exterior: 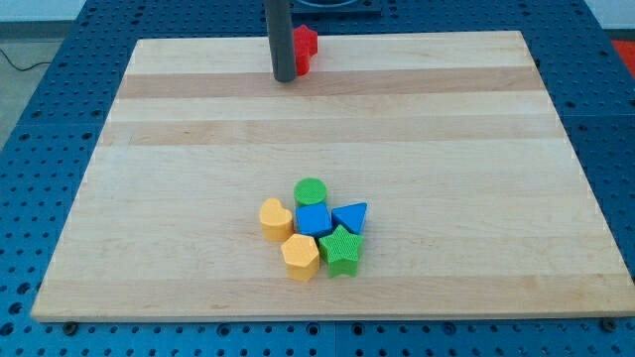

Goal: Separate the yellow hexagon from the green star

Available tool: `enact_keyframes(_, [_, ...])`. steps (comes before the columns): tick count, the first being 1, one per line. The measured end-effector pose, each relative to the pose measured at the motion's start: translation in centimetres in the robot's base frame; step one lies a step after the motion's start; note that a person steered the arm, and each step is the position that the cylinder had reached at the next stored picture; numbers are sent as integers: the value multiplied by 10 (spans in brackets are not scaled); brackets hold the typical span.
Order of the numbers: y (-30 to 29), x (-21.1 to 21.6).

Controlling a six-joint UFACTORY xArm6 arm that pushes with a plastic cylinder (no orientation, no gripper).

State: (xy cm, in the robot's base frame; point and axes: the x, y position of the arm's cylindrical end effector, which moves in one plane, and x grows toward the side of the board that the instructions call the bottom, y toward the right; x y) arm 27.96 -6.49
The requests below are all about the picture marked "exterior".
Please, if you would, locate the blue triangle block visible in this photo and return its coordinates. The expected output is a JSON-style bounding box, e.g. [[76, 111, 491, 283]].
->
[[331, 202, 368, 235]]

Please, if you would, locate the yellow hexagon block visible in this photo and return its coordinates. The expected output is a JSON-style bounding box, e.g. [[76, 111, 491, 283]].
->
[[281, 234, 320, 282]]

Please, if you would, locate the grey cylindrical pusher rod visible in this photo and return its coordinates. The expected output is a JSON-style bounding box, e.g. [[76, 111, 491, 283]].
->
[[264, 0, 297, 83]]

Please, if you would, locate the light wooden board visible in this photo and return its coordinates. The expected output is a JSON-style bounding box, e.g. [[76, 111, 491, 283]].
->
[[32, 32, 634, 322]]

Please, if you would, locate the black cable on floor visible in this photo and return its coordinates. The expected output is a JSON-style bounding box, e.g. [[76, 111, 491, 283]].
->
[[0, 48, 54, 72]]

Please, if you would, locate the blue cube block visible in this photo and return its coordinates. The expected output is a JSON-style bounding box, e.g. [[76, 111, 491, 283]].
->
[[296, 203, 332, 238]]

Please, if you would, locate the green cylinder block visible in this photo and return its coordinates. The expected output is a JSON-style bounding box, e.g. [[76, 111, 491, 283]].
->
[[294, 178, 327, 207]]

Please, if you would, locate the red star block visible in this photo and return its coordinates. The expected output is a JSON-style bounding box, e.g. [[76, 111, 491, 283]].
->
[[294, 25, 318, 76]]

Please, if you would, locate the yellow heart block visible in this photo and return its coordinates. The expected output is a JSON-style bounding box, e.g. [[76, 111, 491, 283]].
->
[[259, 197, 295, 242]]

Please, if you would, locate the green star block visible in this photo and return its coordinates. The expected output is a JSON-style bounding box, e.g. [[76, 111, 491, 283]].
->
[[318, 225, 364, 278]]

